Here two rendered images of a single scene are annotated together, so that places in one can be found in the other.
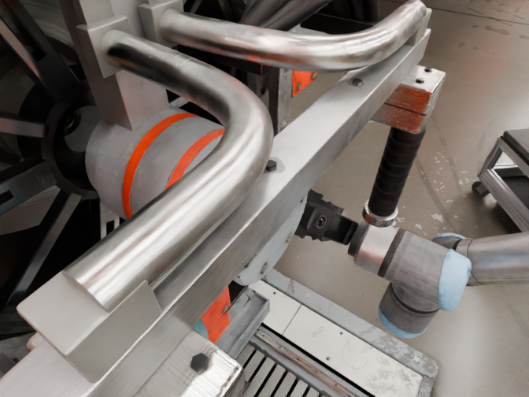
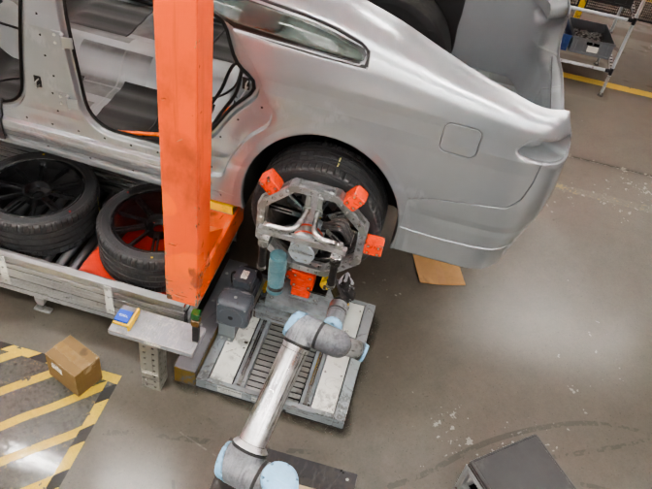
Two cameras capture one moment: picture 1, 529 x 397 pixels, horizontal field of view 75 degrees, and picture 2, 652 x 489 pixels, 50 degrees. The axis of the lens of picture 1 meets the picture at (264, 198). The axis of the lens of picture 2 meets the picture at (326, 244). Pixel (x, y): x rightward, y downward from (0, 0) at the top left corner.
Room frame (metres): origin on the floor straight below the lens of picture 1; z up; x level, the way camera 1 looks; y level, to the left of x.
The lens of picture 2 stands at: (-0.74, -2.14, 3.17)
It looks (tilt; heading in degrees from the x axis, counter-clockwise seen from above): 44 degrees down; 63
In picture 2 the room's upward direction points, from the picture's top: 10 degrees clockwise
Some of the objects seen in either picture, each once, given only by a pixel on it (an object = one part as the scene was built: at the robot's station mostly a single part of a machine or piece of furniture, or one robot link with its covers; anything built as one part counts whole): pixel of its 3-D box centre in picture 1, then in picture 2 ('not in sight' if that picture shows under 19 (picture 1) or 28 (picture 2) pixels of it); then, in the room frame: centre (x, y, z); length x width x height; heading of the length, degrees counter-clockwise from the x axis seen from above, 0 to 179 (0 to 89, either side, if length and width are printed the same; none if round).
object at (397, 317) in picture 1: (411, 300); not in sight; (0.33, -0.28, 0.51); 0.12 x 0.09 x 0.12; 133
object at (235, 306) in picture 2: not in sight; (243, 297); (0.04, 0.28, 0.26); 0.42 x 0.18 x 0.35; 56
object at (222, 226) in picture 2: not in sight; (213, 222); (-0.09, 0.44, 0.69); 0.52 x 0.17 x 0.35; 56
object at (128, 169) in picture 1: (196, 185); (307, 239); (0.28, 0.07, 0.85); 0.21 x 0.14 x 0.14; 56
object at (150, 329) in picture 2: not in sight; (157, 330); (-0.46, 0.02, 0.44); 0.43 x 0.17 x 0.03; 146
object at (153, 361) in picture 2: not in sight; (153, 357); (-0.49, 0.04, 0.21); 0.10 x 0.10 x 0.42; 56
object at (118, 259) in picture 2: not in sight; (159, 235); (-0.32, 0.72, 0.39); 0.66 x 0.66 x 0.24
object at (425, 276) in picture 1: (424, 269); (334, 321); (0.32, -0.26, 0.62); 0.12 x 0.09 x 0.10; 56
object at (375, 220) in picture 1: (393, 172); (332, 275); (0.32, -0.16, 0.83); 0.04 x 0.04 x 0.16
